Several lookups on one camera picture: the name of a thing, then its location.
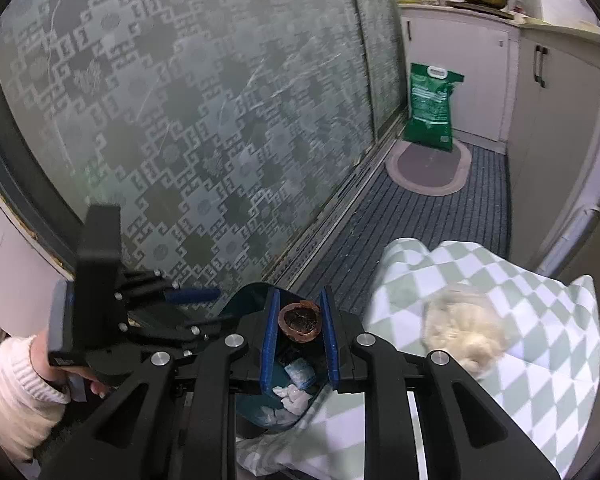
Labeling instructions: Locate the green rice bag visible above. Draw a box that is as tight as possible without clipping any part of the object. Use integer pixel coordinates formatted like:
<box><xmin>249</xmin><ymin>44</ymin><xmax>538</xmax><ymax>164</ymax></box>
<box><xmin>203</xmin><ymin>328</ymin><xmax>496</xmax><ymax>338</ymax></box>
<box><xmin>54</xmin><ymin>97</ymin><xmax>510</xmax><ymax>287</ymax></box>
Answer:
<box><xmin>404</xmin><ymin>62</ymin><xmax>466</xmax><ymax>152</ymax></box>

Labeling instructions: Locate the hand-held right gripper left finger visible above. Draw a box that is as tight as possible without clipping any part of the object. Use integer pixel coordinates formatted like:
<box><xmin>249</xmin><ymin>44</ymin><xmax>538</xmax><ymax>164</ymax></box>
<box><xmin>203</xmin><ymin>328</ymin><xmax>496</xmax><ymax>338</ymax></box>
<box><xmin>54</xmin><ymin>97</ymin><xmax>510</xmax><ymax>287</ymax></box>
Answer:
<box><xmin>80</xmin><ymin>287</ymin><xmax>283</xmax><ymax>480</ymax></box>

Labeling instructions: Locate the table with checked tablecloth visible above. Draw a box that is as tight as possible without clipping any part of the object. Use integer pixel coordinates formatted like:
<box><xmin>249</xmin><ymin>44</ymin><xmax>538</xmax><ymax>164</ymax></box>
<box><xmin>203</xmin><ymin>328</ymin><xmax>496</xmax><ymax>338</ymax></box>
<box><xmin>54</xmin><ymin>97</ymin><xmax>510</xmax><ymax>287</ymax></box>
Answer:
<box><xmin>235</xmin><ymin>237</ymin><xmax>598</xmax><ymax>480</ymax></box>

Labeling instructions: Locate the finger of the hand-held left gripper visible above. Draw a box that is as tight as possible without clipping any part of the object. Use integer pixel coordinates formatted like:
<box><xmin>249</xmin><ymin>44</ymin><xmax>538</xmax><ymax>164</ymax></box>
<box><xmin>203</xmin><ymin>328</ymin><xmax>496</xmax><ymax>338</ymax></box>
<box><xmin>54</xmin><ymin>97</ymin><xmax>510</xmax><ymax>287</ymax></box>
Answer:
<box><xmin>114</xmin><ymin>269</ymin><xmax>222</xmax><ymax>307</ymax></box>
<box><xmin>122</xmin><ymin>312</ymin><xmax>243</xmax><ymax>348</ymax></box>

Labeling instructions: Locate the white bag with food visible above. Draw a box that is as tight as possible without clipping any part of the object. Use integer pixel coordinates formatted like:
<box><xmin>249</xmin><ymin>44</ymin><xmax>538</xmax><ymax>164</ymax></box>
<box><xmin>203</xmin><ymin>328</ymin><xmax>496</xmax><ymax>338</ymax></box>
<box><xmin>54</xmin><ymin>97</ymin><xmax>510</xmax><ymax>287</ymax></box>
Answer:
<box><xmin>422</xmin><ymin>285</ymin><xmax>511</xmax><ymax>376</ymax></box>

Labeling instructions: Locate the patterned frosted glass door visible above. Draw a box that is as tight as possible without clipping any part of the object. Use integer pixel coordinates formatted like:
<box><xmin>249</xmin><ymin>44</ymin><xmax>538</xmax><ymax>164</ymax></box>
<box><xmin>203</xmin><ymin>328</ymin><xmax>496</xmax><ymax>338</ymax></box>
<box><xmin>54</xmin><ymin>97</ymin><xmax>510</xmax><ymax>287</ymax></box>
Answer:
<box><xmin>0</xmin><ymin>0</ymin><xmax>376</xmax><ymax>286</ymax></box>
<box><xmin>347</xmin><ymin>0</ymin><xmax>410</xmax><ymax>133</ymax></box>

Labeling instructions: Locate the striped grey carpet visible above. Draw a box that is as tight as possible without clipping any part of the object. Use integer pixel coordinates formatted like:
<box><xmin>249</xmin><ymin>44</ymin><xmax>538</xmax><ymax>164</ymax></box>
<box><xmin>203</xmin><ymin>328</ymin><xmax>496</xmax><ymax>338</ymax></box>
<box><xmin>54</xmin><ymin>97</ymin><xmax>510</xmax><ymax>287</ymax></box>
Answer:
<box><xmin>295</xmin><ymin>142</ymin><xmax>513</xmax><ymax>311</ymax></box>

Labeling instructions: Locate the round fruit piece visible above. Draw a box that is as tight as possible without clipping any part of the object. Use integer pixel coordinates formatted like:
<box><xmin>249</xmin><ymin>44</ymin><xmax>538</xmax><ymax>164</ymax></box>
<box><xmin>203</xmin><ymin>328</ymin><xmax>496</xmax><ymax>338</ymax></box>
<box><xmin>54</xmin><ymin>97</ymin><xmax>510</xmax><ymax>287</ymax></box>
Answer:
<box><xmin>278</xmin><ymin>299</ymin><xmax>325</xmax><ymax>343</ymax></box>

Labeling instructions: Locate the oval grey floor mat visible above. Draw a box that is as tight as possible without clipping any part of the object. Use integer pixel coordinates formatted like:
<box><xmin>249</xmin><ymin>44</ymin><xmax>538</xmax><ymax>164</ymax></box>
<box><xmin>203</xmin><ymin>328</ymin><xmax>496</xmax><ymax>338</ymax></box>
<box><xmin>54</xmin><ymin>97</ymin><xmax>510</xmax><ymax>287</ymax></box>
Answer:
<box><xmin>385</xmin><ymin>141</ymin><xmax>473</xmax><ymax>197</ymax></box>

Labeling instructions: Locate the blue white tissue packet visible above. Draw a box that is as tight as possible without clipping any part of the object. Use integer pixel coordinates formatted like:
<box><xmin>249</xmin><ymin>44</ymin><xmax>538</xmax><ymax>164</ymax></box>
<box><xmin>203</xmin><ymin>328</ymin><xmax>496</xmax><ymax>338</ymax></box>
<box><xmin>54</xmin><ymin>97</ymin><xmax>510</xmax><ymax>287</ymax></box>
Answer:
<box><xmin>285</xmin><ymin>358</ymin><xmax>315</xmax><ymax>388</ymax></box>

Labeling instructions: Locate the white kitchen cabinet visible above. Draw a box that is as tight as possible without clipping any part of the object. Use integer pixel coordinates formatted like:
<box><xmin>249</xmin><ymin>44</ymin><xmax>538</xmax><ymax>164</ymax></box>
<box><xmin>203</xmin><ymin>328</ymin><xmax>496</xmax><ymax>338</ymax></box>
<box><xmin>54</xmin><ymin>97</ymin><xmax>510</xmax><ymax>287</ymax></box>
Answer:
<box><xmin>400</xmin><ymin>2</ymin><xmax>521</xmax><ymax>153</ymax></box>

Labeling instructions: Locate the person's left hand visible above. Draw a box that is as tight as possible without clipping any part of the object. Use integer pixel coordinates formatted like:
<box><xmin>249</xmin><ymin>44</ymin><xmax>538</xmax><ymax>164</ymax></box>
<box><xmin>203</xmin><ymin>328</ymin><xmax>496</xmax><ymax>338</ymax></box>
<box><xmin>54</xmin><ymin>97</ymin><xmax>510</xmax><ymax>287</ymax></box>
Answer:
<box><xmin>30</xmin><ymin>329</ymin><xmax>113</xmax><ymax>400</ymax></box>

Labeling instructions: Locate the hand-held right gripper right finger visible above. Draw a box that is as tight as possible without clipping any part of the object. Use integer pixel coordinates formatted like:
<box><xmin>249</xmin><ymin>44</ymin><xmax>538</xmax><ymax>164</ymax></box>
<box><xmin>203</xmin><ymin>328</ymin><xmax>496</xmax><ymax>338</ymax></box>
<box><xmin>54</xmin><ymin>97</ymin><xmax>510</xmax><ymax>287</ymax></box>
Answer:
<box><xmin>320</xmin><ymin>286</ymin><xmax>556</xmax><ymax>480</ymax></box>

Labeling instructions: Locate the dark teal waste bin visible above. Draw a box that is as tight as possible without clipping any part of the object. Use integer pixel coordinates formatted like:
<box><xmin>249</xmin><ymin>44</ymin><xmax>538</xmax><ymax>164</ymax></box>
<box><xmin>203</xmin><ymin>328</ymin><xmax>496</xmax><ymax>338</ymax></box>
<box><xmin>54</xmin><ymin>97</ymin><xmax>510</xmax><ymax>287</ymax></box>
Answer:
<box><xmin>220</xmin><ymin>282</ymin><xmax>331</xmax><ymax>431</ymax></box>

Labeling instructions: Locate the white corner cabinet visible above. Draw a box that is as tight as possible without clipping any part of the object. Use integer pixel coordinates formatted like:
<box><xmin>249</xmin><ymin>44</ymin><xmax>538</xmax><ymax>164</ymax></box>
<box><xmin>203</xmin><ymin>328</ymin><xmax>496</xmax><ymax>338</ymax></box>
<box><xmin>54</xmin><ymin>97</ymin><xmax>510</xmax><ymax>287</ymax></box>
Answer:
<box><xmin>505</xmin><ymin>17</ymin><xmax>600</xmax><ymax>281</ymax></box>

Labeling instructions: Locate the induction cooker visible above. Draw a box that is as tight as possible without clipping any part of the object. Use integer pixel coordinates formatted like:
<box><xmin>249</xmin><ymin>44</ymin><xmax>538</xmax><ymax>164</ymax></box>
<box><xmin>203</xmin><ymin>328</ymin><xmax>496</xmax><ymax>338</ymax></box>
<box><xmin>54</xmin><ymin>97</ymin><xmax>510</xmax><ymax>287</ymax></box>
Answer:
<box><xmin>447</xmin><ymin>1</ymin><xmax>516</xmax><ymax>13</ymax></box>

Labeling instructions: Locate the white paper tissue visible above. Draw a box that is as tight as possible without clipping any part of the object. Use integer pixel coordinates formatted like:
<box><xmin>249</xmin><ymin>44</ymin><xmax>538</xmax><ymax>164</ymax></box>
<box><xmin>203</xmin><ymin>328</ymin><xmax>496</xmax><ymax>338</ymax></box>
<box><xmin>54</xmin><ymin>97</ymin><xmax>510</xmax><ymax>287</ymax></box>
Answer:
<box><xmin>256</xmin><ymin>384</ymin><xmax>315</xmax><ymax>427</ymax></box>

